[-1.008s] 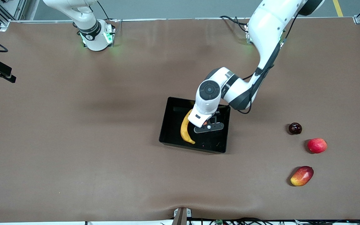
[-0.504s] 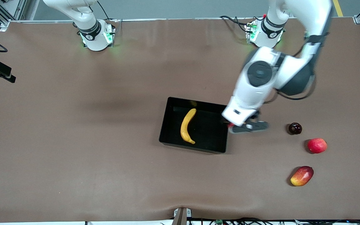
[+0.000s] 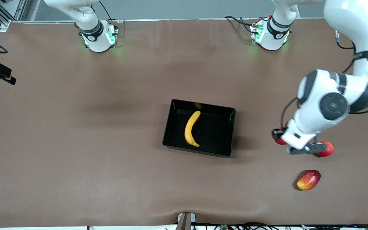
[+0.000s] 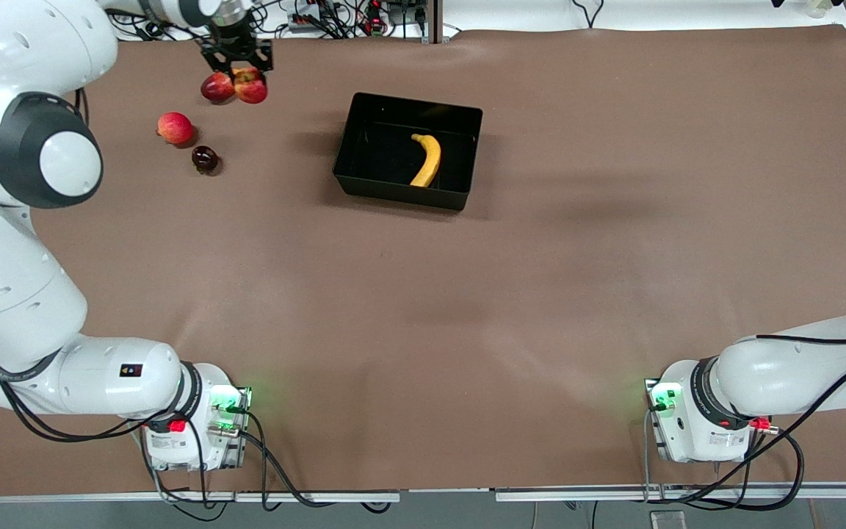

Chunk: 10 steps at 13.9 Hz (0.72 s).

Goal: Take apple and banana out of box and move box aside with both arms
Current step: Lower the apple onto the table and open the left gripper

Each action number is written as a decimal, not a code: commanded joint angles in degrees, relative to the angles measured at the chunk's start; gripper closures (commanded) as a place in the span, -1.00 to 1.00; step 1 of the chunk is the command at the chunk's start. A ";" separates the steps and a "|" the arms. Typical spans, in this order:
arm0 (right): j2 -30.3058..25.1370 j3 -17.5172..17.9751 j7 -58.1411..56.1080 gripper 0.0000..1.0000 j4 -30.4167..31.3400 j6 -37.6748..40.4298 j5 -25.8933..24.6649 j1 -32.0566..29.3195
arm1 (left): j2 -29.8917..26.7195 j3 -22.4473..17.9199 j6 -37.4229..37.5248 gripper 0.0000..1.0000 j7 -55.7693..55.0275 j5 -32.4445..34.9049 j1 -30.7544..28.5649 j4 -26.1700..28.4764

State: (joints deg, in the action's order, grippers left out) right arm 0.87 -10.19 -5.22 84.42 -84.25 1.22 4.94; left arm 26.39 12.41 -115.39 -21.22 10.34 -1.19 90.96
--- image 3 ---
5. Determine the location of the black base cable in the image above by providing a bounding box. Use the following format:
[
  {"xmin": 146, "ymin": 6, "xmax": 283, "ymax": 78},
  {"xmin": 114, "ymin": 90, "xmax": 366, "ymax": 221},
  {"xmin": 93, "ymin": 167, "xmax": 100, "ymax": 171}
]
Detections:
[
  {"xmin": 225, "ymin": 15, "xmax": 261, "ymax": 34},
  {"xmin": 99, "ymin": 0, "xmax": 113, "ymax": 21}
]

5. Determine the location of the red yellow mango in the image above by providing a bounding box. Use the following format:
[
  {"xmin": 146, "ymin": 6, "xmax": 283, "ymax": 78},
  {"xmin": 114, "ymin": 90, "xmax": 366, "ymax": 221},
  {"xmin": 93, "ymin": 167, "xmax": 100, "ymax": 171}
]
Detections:
[{"xmin": 297, "ymin": 170, "xmax": 321, "ymax": 191}]

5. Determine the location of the red round apple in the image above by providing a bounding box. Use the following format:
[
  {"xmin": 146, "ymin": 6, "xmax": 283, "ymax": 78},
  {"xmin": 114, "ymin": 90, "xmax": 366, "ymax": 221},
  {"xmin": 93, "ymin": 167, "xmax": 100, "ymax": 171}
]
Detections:
[{"xmin": 317, "ymin": 141, "xmax": 335, "ymax": 157}]

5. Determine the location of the small red yellow apple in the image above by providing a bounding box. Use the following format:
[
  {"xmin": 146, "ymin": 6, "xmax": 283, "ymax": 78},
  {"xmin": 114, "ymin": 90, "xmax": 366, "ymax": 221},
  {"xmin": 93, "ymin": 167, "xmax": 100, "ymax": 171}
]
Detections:
[{"xmin": 274, "ymin": 129, "xmax": 288, "ymax": 145}]

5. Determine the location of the black right base cable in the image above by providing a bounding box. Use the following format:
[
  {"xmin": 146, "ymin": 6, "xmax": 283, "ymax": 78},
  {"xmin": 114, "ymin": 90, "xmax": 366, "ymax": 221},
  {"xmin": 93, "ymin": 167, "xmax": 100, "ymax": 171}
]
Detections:
[{"xmin": 99, "ymin": 0, "xmax": 113, "ymax": 21}]

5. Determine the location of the yellow banana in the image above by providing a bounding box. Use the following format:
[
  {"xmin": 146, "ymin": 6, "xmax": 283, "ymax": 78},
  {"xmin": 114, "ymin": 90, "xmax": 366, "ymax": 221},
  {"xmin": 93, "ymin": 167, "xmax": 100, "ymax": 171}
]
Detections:
[{"xmin": 184, "ymin": 111, "xmax": 201, "ymax": 148}]

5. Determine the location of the black left base cable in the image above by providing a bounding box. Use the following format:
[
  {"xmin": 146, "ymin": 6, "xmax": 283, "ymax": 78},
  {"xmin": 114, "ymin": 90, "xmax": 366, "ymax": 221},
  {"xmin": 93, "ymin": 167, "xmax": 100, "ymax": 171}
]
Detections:
[{"xmin": 225, "ymin": 15, "xmax": 261, "ymax": 34}]

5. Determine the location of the black plastic box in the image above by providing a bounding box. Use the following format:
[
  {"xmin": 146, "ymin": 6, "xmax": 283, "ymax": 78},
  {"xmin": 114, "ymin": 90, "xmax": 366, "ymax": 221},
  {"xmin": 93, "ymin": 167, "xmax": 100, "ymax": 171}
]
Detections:
[{"xmin": 162, "ymin": 99, "xmax": 236, "ymax": 157}]

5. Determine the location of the silver table edge strip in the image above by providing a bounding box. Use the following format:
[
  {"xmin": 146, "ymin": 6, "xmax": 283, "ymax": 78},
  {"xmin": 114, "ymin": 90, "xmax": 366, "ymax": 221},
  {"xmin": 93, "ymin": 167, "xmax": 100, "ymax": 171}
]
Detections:
[{"xmin": 0, "ymin": 17, "xmax": 330, "ymax": 24}]

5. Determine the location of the brown mounting bar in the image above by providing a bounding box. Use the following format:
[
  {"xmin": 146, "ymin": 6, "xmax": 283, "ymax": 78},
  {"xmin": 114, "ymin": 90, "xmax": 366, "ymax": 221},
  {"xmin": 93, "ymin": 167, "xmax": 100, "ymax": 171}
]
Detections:
[{"xmin": 175, "ymin": 213, "xmax": 191, "ymax": 230}]

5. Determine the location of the grey metal clamp bracket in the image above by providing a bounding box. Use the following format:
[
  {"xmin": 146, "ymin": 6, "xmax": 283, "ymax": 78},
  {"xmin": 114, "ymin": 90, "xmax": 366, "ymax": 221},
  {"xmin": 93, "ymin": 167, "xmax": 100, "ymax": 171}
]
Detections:
[{"xmin": 177, "ymin": 212, "xmax": 196, "ymax": 223}]

